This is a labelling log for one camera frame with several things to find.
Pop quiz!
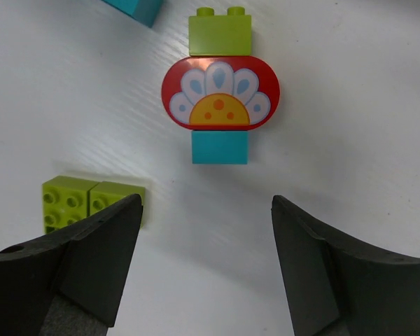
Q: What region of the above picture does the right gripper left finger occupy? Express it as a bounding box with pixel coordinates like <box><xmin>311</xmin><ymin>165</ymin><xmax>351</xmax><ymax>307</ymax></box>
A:
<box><xmin>0</xmin><ymin>194</ymin><xmax>143</xmax><ymax>335</ymax></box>

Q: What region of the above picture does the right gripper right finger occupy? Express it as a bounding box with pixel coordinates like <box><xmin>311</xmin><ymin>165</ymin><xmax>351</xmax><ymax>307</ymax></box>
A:
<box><xmin>272</xmin><ymin>195</ymin><xmax>420</xmax><ymax>335</ymax></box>

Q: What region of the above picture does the green square lego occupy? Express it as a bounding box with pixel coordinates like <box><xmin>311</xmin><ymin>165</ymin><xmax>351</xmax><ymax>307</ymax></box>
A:
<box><xmin>42</xmin><ymin>176</ymin><xmax>98</xmax><ymax>234</ymax></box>
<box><xmin>89</xmin><ymin>181</ymin><xmax>146</xmax><ymax>215</ymax></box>

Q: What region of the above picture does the small blue lego brick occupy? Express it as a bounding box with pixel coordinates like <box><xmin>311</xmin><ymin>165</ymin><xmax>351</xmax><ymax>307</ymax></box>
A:
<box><xmin>191</xmin><ymin>131</ymin><xmax>249</xmax><ymax>165</ymax></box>

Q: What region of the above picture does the red flower oval lego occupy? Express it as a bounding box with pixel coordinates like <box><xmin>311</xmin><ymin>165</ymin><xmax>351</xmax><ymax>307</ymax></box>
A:
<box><xmin>161</xmin><ymin>56</ymin><xmax>281</xmax><ymax>131</ymax></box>

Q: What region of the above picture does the small green lego brick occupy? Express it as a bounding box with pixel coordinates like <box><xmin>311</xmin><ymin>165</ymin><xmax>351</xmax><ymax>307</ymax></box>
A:
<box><xmin>188</xmin><ymin>6</ymin><xmax>252</xmax><ymax>57</ymax></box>

